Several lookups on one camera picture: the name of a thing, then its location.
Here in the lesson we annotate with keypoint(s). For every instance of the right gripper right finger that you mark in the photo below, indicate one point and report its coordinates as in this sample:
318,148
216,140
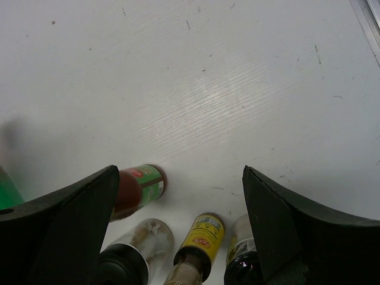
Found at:
300,241

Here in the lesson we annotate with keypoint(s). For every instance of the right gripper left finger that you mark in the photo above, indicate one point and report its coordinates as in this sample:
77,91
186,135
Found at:
56,238

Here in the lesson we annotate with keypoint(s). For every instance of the black lid white spice jar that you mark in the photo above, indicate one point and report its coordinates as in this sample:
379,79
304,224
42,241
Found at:
242,262

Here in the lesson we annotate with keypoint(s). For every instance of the green plastic bin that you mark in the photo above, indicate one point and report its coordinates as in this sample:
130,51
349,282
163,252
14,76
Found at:
10,195

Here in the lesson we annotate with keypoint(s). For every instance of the black lid spice grinder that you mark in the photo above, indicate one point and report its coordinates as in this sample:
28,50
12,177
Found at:
136,256

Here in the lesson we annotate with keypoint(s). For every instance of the green label sauce bottle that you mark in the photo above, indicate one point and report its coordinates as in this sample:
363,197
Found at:
138,186

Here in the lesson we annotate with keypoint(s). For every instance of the yellow label small bottle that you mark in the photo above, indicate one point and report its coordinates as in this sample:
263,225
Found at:
193,261

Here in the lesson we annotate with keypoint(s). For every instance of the aluminium table frame rail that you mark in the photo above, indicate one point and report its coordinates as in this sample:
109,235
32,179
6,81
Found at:
367,13

